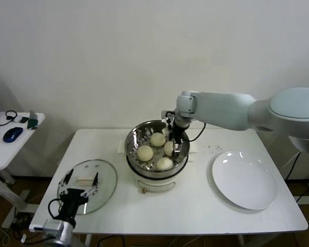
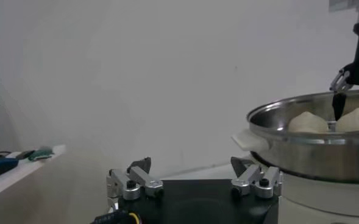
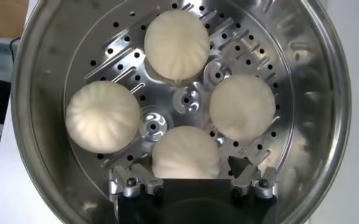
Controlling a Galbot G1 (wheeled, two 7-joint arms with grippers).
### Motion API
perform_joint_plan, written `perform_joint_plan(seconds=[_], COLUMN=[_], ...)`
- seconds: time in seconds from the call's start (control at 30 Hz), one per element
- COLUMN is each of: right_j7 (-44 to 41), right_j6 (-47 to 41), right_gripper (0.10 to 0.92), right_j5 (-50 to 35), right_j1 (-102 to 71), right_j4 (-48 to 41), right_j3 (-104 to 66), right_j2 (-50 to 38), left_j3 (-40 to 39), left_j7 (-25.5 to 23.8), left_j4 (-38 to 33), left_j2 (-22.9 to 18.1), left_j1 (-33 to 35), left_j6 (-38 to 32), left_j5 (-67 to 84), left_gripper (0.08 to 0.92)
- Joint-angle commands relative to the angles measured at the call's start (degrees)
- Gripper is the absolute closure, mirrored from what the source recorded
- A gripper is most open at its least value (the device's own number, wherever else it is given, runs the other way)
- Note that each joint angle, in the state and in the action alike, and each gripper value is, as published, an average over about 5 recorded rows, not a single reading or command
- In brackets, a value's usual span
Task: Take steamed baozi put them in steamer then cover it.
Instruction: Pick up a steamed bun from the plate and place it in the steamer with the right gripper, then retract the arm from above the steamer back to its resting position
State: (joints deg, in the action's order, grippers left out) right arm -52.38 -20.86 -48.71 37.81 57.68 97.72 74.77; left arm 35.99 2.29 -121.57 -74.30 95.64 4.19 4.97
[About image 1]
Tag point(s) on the floor power strip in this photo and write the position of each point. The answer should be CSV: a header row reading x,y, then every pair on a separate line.
x,y
23,218

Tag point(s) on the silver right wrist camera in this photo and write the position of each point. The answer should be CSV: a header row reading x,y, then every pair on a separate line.
x,y
167,114

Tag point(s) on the small white adapter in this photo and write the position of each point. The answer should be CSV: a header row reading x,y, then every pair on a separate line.
x,y
17,119

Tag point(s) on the large white plate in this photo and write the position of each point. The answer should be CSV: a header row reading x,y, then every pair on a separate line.
x,y
244,180

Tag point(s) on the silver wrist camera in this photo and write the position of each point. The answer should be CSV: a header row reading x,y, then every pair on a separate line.
x,y
167,114
52,226

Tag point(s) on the small black device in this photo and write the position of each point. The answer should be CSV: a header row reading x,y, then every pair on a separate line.
x,y
23,120

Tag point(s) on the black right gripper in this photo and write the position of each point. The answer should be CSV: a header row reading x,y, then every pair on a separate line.
x,y
177,133

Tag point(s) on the white side desk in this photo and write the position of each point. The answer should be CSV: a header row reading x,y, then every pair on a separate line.
x,y
5,159

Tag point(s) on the round glass pot lid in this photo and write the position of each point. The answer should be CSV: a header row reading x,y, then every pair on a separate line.
x,y
105,200

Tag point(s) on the steel steamer pot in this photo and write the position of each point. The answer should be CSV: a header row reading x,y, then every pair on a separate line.
x,y
157,184

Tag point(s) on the stainless steel steamer basket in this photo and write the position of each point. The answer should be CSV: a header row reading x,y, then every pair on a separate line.
x,y
134,144

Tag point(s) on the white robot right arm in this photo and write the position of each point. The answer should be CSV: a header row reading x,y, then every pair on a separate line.
x,y
221,108

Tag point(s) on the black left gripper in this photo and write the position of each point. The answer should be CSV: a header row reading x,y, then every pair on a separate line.
x,y
70,202

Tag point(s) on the white steamed baozi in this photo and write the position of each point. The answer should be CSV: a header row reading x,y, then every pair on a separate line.
x,y
145,154
168,149
157,139
164,164

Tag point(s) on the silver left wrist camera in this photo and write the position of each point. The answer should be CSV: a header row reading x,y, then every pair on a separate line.
x,y
52,226

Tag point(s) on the blue computer mouse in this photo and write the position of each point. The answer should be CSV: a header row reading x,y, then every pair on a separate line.
x,y
12,135

